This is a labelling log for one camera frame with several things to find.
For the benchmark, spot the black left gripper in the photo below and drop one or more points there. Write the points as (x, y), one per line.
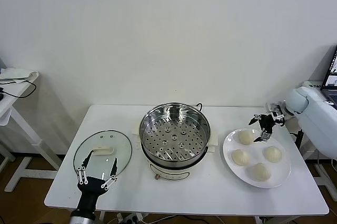
(89, 189)

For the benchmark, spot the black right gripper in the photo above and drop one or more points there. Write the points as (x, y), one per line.
(267, 123)

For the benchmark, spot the white steamed baozi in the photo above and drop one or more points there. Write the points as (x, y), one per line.
(246, 137)
(273, 154)
(239, 157)
(260, 172)

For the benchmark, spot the round glass lid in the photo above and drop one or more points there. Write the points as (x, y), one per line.
(119, 145)

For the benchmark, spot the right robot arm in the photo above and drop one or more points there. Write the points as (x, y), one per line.
(316, 118)

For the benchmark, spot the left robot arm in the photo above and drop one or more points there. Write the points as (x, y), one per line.
(84, 217)

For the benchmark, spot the stainless steel steamer basket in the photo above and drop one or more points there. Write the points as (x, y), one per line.
(184, 139)

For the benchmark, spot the white round plate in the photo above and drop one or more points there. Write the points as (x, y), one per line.
(273, 177)

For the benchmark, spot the white floor power strip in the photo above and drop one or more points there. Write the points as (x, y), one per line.
(131, 218)

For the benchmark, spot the white side table with laptop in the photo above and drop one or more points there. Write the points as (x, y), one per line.
(308, 83)

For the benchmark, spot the cream electric cooker base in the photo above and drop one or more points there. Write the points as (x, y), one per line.
(171, 174)

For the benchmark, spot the open dark laptop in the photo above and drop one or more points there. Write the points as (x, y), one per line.
(332, 76)

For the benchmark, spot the white side table with cloth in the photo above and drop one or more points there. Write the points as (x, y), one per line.
(19, 91)

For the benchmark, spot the cream folded cloth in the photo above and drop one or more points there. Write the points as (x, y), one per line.
(15, 73)

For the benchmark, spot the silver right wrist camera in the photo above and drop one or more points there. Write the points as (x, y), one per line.
(274, 109)

